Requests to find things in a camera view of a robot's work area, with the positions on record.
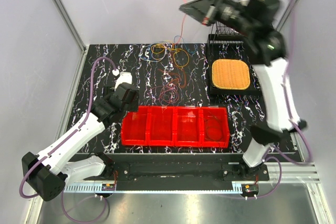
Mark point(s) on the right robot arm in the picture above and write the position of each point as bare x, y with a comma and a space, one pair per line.
268, 58

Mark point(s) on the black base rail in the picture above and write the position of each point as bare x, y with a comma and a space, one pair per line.
223, 166

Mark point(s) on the orange woven mat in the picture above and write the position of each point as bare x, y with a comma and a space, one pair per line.
230, 74

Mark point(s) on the black dish rack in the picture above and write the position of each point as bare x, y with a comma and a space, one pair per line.
221, 34

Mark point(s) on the black tray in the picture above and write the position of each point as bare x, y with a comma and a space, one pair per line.
237, 52

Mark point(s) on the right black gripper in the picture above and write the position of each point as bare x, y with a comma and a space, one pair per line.
203, 10

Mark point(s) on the red bin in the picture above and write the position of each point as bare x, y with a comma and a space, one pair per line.
133, 129
188, 127
216, 129
161, 126

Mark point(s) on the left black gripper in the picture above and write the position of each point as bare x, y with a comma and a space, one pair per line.
133, 107

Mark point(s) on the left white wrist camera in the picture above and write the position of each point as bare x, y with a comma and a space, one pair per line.
122, 77

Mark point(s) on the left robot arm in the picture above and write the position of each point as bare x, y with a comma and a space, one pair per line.
50, 171

